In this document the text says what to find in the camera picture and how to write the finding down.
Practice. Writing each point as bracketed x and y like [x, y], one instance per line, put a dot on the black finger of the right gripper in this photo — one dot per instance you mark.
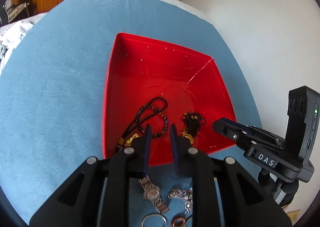
[230, 132]
[236, 124]

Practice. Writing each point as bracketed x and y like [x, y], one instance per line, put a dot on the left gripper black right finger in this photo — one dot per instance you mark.
[224, 193]

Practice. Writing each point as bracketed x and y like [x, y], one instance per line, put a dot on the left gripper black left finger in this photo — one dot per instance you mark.
[97, 192]

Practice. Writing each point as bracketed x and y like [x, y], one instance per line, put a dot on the black bead necklace gold pendant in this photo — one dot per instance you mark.
[193, 123]

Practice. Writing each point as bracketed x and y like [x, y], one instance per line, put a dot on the silver metal wristwatch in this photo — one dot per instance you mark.
[152, 193]

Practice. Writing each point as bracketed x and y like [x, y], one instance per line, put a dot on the gold charm black cord pendant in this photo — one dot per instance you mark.
[154, 107]

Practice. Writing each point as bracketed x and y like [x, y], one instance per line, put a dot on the red metal tin box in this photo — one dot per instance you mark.
[142, 68]

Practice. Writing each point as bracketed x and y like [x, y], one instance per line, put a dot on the blue fabric table cover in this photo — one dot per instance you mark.
[52, 87]

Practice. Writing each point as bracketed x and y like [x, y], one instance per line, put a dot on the black office chair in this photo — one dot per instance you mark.
[14, 13]

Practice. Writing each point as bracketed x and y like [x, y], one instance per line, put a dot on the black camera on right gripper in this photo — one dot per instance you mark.
[303, 113]

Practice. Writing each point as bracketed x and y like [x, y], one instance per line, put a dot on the yellow wall socket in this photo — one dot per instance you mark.
[293, 215]

